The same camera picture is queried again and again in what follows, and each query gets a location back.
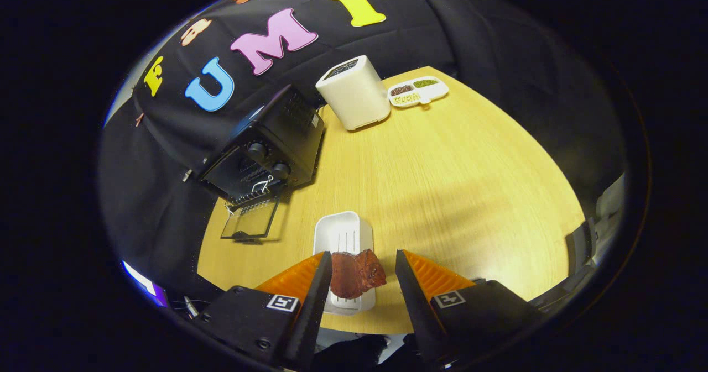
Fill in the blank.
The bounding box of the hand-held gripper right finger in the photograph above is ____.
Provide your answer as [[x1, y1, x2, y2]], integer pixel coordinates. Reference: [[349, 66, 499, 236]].
[[395, 249, 545, 368]]

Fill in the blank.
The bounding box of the white divided snack tray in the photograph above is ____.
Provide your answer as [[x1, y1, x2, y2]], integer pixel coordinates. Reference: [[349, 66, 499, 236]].
[[387, 76, 450, 108]]

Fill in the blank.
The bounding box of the black toaster oven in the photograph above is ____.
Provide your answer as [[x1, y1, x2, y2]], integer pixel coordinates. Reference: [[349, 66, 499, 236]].
[[199, 85, 327, 244]]

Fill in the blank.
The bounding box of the brown meat piece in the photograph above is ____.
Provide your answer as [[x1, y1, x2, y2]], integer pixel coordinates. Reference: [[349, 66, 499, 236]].
[[330, 249, 387, 300]]

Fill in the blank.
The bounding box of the black backdrop cloth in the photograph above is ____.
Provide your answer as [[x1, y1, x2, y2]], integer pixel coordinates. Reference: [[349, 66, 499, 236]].
[[98, 0, 628, 306]]

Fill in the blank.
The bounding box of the white rectangular plate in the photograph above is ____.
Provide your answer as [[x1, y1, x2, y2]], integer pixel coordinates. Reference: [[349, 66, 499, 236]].
[[313, 211, 377, 316]]

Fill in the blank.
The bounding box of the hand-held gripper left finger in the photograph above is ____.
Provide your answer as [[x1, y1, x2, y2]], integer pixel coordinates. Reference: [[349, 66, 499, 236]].
[[196, 250, 334, 371]]

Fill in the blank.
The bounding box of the white toaster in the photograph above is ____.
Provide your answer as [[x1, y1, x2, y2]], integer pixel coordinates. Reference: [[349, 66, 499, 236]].
[[315, 55, 391, 132]]

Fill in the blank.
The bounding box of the grey and black furniture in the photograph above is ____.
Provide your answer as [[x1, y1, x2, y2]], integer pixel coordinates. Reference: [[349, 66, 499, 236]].
[[564, 173, 627, 306]]

